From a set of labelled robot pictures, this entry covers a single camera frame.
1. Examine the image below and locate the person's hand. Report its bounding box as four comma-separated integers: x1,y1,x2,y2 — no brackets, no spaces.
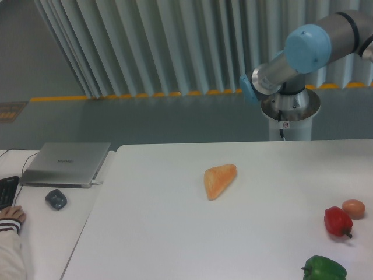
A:
0,205,27,224

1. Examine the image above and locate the white sleeved forearm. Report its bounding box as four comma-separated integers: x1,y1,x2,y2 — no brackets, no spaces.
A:
1,218,27,279

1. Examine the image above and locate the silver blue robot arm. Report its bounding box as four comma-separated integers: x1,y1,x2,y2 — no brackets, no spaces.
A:
240,10,372,103

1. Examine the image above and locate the green bell pepper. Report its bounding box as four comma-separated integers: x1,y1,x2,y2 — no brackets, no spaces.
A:
301,255,347,280

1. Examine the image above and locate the red bell pepper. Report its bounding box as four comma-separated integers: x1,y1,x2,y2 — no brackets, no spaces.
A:
324,206,353,238

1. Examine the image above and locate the black keyboard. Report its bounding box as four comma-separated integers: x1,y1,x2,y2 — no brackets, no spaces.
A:
0,176,20,210

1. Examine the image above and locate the black computer mouse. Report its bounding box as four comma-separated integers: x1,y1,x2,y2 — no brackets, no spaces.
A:
45,189,68,211

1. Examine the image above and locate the silver closed laptop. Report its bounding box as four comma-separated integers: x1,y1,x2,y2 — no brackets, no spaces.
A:
20,142,110,188

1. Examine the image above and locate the white folding curtain screen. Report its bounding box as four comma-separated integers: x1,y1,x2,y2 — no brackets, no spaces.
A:
36,1,372,99

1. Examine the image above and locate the orange triangular bread slice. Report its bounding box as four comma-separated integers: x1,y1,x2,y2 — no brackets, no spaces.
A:
203,164,237,200

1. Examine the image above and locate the brown egg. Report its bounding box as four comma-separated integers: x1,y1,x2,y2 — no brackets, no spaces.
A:
342,199,365,220

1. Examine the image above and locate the black laptop cable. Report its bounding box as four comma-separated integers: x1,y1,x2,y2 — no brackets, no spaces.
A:
0,148,40,206

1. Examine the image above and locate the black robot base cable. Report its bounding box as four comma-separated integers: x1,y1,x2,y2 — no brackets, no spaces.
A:
277,109,287,142

